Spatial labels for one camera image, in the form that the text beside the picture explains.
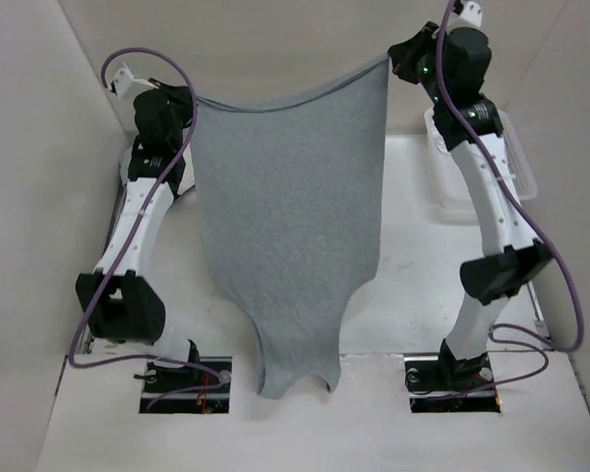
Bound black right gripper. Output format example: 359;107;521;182
390;20;452;104

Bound grey tank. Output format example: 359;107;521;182
118;147;132;187
190;56;388;399

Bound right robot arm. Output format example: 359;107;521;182
388;22;552;394

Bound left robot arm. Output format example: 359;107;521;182
76;80;201;392

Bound folded grey tank top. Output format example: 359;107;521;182
118;147;132;187

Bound white plastic laundry basket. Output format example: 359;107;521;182
424;108;538;225

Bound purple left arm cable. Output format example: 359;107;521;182
68;46;227;412

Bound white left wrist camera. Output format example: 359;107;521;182
108;63;152;100

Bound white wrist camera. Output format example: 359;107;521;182
108;63;152;100
448;0;483;30

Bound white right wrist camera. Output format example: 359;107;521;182
448;0;483;30

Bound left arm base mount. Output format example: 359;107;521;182
133;357;233;415

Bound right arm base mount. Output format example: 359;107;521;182
404;354;501;413

